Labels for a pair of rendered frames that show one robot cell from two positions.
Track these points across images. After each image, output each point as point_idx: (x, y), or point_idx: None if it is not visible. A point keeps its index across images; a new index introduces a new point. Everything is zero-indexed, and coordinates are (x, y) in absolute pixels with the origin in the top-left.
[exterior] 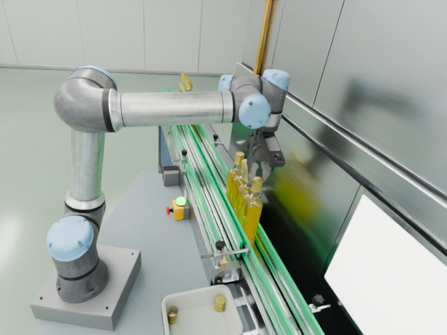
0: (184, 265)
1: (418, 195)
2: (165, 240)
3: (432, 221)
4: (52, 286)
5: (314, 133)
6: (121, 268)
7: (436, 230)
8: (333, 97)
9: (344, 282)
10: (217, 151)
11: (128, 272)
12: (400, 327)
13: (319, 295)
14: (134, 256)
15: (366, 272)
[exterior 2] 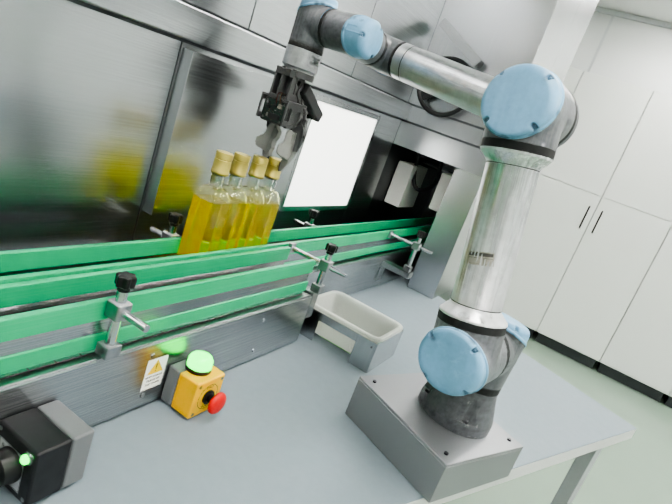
0: (290, 369)
1: (343, 79)
2: (271, 404)
3: (347, 91)
4: (493, 439)
5: (268, 63)
6: (400, 384)
7: (348, 95)
8: (276, 12)
9: (300, 187)
10: (6, 251)
11: (395, 375)
12: (332, 171)
13: (311, 209)
14: (375, 378)
15: (316, 159)
